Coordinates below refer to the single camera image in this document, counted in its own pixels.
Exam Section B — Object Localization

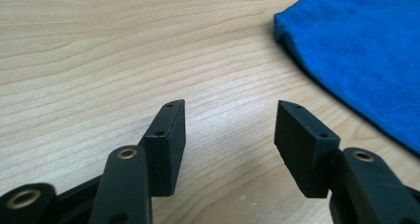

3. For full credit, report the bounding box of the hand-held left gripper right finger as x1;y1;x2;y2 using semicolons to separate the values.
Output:
273;99;420;224

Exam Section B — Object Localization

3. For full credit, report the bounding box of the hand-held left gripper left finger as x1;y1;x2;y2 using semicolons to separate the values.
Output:
88;98;187;224

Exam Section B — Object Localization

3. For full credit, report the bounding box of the blue cloth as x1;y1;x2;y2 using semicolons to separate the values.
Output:
272;0;420;157

